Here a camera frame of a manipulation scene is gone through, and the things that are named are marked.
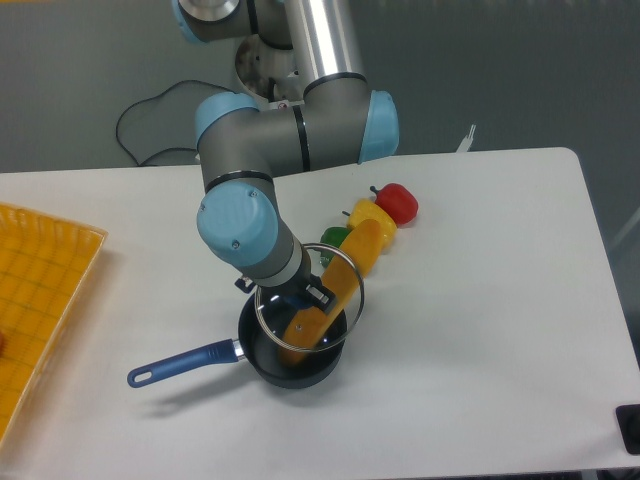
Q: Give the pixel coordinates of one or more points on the yellow plastic basket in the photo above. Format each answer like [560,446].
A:
[45,260]

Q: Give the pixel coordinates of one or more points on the green toy bell pepper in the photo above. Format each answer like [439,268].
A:
[332,236]

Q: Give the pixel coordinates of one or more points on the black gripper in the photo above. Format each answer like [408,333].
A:
[301,288]

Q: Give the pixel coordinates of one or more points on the black object at table corner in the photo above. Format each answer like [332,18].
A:
[628,418]

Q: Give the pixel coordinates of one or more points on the long yellow toy bread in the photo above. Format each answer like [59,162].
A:
[360,245]

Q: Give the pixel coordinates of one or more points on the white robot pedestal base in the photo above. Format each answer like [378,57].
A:
[255,65]

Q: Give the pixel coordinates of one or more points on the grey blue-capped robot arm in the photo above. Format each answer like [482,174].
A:
[244,148]

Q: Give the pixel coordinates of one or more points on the glass lid with blue knob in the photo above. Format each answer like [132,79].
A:
[316,269]

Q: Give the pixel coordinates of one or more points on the red toy bell pepper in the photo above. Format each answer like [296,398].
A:
[398,202]

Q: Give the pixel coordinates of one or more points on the yellow toy bell pepper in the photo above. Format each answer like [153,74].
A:
[365,209]

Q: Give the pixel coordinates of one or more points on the dark pot with blue handle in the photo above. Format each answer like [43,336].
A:
[254,345]

